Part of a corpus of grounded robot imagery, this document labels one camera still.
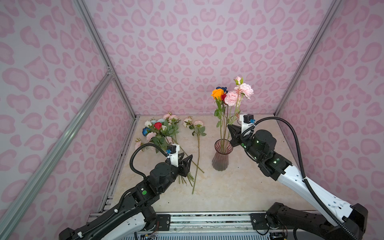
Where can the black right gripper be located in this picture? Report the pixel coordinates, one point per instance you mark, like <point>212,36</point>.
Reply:
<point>238,135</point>

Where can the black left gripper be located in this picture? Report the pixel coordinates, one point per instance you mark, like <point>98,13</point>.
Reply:
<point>184,168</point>

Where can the pink ribbed glass vase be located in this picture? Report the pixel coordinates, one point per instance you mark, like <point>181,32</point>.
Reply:
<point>220,161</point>

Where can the small red artificial rose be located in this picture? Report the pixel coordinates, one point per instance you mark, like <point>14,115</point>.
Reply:
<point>224,118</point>

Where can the orange artificial rose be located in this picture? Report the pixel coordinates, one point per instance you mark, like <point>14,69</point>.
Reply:
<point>216,94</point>

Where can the blue artificial rose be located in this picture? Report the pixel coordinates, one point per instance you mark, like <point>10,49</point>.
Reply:
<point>223,88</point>
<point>146,131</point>

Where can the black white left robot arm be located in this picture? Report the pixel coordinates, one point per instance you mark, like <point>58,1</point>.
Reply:
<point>129,204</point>

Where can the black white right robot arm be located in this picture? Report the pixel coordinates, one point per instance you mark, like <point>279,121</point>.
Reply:
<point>336,219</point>

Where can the pale pink carnation spray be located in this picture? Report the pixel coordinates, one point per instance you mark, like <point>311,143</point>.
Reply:
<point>167,135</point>

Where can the pink rosebud spray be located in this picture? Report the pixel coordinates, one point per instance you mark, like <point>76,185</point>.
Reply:
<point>198,130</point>

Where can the red rose in bunch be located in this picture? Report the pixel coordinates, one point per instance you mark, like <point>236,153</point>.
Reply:
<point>158,126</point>

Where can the white artificial rose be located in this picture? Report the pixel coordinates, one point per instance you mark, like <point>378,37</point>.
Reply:
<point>148,123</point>

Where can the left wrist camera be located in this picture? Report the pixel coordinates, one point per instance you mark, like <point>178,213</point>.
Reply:
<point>173,154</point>

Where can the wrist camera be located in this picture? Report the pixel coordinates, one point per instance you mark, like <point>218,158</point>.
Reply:
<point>173,154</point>
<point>247,121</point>

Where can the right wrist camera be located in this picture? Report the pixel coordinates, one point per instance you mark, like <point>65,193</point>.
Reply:
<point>247,121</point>

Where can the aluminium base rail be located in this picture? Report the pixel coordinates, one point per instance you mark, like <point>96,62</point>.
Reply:
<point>210,223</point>

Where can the aluminium frame right post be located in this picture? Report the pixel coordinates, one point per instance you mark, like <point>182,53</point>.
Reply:
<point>328,19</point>

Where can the aluminium frame post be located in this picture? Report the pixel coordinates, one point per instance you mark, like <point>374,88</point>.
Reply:
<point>328,19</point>
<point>90,25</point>

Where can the aluminium frame left diagonal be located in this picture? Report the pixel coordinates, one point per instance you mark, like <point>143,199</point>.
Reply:
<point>33,186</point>

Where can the aluminium frame left post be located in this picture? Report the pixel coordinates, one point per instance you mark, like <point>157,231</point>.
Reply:
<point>90,25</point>

